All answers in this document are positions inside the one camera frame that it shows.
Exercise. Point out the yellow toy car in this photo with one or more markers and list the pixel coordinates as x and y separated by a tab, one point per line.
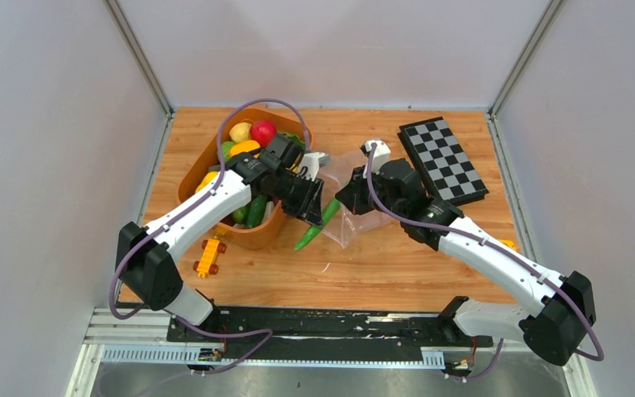
207	264

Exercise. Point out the yellow bell pepper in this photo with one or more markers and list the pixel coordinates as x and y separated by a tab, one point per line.
244	147

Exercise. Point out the green mango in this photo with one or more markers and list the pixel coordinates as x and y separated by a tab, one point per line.
240	215

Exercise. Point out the orange plastic basket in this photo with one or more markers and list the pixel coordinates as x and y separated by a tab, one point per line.
262	235

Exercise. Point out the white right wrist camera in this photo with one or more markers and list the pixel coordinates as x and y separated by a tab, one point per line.
377	153

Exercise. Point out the dark green cucumber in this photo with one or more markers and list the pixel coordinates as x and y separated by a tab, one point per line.
256	211

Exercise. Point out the clear zip top bag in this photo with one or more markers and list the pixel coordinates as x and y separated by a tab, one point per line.
346	227

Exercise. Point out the yellow pear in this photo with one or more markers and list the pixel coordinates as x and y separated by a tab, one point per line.
208	178

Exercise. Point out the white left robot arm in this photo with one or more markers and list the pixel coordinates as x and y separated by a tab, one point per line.
146	255

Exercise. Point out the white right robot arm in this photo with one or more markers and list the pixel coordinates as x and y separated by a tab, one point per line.
553	314

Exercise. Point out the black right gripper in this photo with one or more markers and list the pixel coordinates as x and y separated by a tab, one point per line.
351	195

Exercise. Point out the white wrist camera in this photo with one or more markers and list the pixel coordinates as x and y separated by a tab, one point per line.
377	153
311	163

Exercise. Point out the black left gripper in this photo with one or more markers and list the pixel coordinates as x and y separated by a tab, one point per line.
309	209

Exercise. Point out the black white checkerboard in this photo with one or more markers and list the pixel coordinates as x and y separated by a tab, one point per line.
446	170

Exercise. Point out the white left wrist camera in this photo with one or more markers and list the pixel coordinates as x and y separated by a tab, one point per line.
311	163

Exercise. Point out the white slotted cable duct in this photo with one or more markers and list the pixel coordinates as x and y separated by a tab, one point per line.
197	356

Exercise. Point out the yellow lemon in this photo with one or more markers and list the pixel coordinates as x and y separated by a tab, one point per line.
240	132

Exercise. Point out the green lime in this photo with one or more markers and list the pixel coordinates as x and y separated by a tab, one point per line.
227	150

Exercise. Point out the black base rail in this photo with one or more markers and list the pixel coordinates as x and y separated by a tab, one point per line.
329	334

